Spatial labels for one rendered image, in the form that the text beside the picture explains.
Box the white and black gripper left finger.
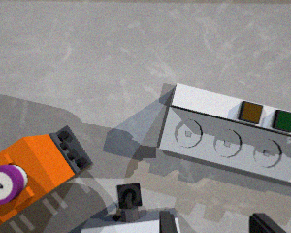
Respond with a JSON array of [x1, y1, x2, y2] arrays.
[[159, 211, 178, 233]]

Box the grey rectangular block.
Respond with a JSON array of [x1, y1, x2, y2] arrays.
[[159, 83, 291, 183]]

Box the grey button housing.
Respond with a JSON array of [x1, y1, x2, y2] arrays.
[[81, 183, 180, 233]]

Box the orange tube rack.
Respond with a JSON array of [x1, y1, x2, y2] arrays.
[[0, 134, 75, 224]]

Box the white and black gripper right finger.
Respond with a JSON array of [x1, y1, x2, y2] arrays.
[[249, 213, 286, 233]]

